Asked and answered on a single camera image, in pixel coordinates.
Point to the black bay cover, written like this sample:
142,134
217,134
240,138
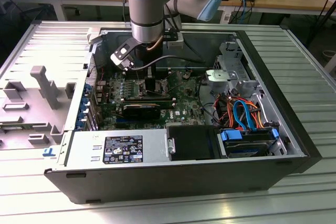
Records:
191,142

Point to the silver power supply unit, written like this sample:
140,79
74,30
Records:
84,148

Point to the blue slot clip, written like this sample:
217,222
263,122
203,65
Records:
84,110
84,102
81,125
88,89

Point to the thin metal locking lever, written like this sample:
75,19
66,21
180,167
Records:
138,77
181,85

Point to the black PC case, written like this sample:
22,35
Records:
157,182

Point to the black RAM slot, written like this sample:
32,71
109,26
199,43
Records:
165,103
141,73
141,68
147,98

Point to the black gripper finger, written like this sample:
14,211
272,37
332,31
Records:
150,83

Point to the silver drive cage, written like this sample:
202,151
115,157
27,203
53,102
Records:
233,61

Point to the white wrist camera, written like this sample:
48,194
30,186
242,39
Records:
116,58

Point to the CPU socket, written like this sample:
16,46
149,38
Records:
161,87

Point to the hard disk in blue carrier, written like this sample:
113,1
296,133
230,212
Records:
231,135

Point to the green motherboard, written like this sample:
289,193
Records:
183,98

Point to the black graphics card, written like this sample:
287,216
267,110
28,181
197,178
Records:
141,112

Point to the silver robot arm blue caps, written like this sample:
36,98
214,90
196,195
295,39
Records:
147,11

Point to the black power supply label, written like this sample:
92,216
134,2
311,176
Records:
123,149

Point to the silver latch plate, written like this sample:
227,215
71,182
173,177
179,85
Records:
171,145

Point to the grey parts rack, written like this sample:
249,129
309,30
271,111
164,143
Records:
34,103

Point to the green RAM stick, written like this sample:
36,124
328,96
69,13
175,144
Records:
13,128

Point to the silver metal bracket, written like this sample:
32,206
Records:
218,76

